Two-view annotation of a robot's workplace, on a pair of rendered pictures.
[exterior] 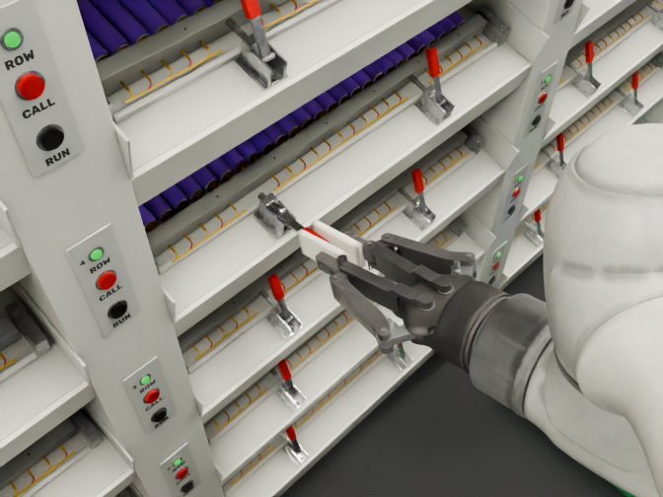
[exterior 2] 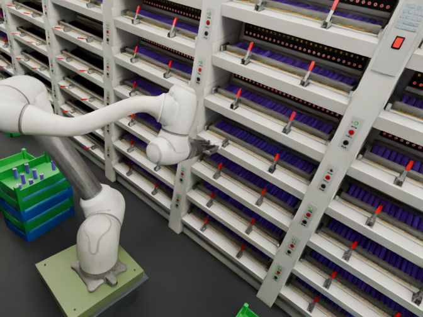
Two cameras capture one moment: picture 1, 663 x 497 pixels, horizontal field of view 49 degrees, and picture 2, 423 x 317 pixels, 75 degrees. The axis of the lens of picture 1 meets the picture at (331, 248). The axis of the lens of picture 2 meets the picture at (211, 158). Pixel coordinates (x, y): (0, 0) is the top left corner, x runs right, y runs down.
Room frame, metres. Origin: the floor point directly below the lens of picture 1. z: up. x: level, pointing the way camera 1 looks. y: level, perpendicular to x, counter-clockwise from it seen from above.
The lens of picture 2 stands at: (0.18, -1.09, 1.40)
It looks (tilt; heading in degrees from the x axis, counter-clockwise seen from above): 31 degrees down; 75
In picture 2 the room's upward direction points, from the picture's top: 13 degrees clockwise
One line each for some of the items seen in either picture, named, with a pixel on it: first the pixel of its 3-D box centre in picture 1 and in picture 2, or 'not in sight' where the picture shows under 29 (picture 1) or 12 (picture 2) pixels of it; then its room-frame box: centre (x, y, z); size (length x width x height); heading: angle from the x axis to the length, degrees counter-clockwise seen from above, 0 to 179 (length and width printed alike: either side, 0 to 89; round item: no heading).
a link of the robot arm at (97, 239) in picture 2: not in sight; (98, 239); (0.00, -0.25, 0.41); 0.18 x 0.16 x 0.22; 89
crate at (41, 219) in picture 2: not in sight; (39, 205); (-0.43, 0.24, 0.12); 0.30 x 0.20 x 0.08; 53
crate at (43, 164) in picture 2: not in sight; (33, 173); (-0.43, 0.24, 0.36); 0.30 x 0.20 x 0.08; 53
